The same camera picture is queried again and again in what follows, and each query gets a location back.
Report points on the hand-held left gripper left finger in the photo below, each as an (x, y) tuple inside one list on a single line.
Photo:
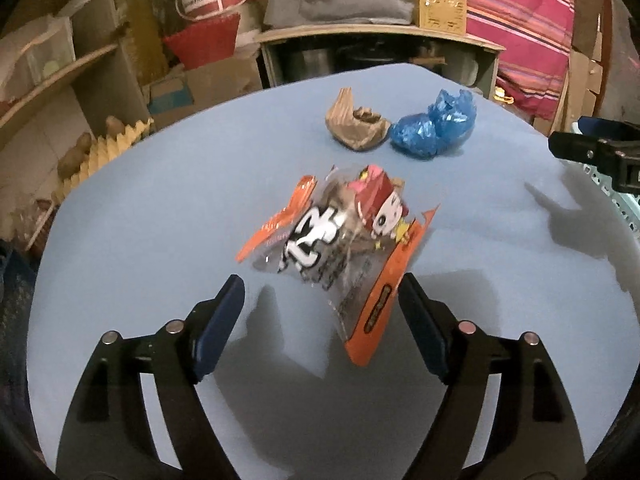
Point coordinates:
[(220, 330)]

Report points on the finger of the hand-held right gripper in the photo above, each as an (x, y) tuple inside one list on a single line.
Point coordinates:
[(610, 127), (595, 150)]

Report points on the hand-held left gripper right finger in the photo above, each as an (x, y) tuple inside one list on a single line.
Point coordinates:
[(425, 330)]

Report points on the orange clear snack wrapper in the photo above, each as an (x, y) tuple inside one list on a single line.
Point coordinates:
[(320, 240)]

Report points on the brown cardboard sheets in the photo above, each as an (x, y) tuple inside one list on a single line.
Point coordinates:
[(585, 60)]

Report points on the pink striped cloth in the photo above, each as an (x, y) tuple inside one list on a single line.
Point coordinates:
[(520, 20)]

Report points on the blue plastic bag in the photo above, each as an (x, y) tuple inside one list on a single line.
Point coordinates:
[(425, 132)]

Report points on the yellow utensil basket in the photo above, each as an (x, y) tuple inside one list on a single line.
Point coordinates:
[(440, 12)]

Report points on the brown crumpled paper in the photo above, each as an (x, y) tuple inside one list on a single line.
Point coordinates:
[(355, 132)]

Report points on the yellow egg carton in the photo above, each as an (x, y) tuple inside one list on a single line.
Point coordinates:
[(110, 145)]

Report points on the large potato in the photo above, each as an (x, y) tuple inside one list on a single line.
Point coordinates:
[(75, 157)]

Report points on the small potato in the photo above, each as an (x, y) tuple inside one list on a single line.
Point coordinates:
[(115, 124)]

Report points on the cardboard box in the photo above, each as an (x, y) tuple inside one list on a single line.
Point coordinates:
[(215, 85)]

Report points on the low wooden cabinet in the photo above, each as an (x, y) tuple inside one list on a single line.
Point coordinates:
[(380, 30)]

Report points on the wooden shelf unit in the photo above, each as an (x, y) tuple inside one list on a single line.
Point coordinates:
[(107, 75)]

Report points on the steel pot in cabinet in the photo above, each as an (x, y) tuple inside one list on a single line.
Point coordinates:
[(310, 62)]

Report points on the red plastic basket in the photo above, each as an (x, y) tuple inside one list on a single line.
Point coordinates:
[(200, 42)]

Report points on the yellow oil bottle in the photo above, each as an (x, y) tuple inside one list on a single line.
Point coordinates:
[(145, 35)]

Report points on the clear plastic container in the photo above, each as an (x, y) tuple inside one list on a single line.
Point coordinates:
[(45, 55)]

